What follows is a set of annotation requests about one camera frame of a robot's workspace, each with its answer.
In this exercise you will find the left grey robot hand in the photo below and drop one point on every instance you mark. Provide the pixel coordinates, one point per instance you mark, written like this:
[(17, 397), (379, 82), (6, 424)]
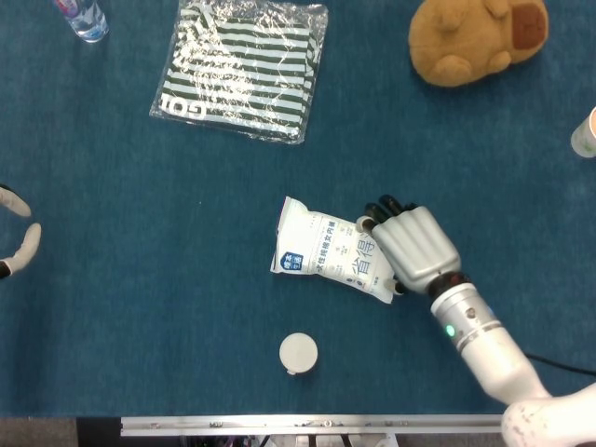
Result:
[(23, 244)]

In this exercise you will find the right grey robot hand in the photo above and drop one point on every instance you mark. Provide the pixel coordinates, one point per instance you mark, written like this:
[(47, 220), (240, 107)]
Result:
[(414, 251)]

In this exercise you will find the white snack bag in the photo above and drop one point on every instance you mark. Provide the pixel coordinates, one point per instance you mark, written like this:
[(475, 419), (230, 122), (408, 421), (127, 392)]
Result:
[(326, 249)]

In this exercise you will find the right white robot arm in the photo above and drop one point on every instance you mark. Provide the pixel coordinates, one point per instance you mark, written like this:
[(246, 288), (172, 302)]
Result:
[(484, 344)]

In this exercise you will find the striped shirt in plastic bag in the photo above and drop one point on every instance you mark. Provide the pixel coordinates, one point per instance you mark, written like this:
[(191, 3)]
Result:
[(242, 70)]

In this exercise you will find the blue felt table mat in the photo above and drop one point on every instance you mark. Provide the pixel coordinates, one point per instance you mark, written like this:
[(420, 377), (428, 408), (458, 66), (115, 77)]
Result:
[(139, 279)]

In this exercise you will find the white round lidded jar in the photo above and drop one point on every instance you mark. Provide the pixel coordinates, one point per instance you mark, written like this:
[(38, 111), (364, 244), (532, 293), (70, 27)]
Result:
[(299, 352)]

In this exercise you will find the white paper cup green print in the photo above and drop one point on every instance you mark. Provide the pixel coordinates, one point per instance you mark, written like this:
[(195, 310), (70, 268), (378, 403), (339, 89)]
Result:
[(586, 137)]

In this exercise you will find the brown capybara plush toy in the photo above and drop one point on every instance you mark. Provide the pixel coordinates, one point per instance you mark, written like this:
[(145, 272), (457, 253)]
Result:
[(470, 42)]

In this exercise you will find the clear plastic water bottle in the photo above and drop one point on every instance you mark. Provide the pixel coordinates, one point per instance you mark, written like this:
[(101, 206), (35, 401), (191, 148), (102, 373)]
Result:
[(84, 18)]

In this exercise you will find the aluminium table edge rail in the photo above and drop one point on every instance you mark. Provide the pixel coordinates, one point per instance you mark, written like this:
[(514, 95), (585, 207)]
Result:
[(307, 424)]

